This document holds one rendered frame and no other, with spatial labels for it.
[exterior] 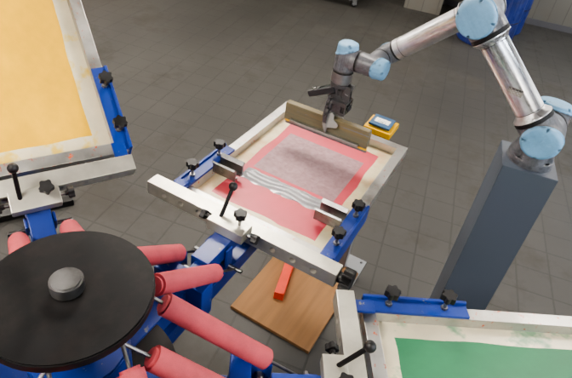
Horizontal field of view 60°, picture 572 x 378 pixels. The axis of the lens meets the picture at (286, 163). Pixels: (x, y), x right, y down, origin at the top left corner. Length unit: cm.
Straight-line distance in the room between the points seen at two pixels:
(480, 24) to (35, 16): 141
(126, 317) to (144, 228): 208
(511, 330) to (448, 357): 24
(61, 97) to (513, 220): 159
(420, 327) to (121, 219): 204
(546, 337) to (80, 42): 172
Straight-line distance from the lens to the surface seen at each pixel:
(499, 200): 191
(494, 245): 203
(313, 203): 178
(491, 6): 157
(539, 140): 166
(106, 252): 107
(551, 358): 164
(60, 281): 100
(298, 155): 200
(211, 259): 143
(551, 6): 806
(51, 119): 172
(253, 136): 201
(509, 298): 318
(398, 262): 306
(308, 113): 195
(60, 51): 185
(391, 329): 148
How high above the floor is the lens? 209
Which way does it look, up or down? 36 degrees down
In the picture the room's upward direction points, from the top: 9 degrees clockwise
